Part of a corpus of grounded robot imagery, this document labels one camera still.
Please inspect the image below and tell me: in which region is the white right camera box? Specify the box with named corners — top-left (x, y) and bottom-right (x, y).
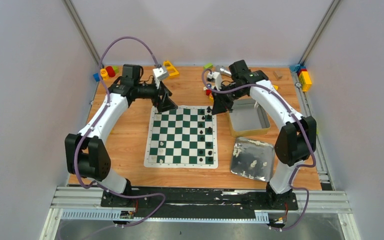
top-left (207, 71), bottom-right (223, 91)

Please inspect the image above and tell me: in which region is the yellow red blue brick tower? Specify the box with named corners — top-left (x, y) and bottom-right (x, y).
top-left (297, 66), bottom-right (312, 92)

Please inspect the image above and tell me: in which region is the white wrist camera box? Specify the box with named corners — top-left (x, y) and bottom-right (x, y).
top-left (152, 66), bottom-right (169, 90)

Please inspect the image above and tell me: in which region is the green block near wall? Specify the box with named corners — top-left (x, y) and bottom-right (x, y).
top-left (203, 62), bottom-right (214, 71)

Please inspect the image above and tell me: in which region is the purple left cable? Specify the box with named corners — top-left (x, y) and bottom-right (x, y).
top-left (73, 36), bottom-right (167, 238)

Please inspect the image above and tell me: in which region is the tan wooden block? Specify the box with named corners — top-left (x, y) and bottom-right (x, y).
top-left (273, 71), bottom-right (283, 80)

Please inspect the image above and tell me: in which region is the silver microphone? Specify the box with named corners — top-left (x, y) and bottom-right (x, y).
top-left (215, 65), bottom-right (232, 77)

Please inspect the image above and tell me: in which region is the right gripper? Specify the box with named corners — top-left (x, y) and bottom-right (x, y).
top-left (212, 83), bottom-right (247, 115)

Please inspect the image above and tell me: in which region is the metal tin with black pieces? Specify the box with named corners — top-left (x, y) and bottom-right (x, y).
top-left (228, 98), bottom-right (271, 138)

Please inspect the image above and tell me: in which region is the green white chess mat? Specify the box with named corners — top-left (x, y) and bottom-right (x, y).
top-left (143, 105), bottom-right (219, 169)

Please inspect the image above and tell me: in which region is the colourful cylinder block row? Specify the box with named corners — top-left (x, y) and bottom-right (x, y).
top-left (93, 65), bottom-right (120, 82)

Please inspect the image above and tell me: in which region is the metal tin lid tray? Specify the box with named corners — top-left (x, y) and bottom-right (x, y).
top-left (230, 137), bottom-right (275, 183)

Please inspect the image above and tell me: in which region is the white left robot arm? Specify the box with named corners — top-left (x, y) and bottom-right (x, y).
top-left (64, 64), bottom-right (178, 207)

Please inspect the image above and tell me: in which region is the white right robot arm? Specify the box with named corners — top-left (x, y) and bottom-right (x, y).
top-left (201, 60), bottom-right (317, 209)

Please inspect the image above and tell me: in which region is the yellow triangular frame block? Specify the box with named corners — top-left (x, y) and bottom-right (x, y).
top-left (163, 60), bottom-right (180, 79)

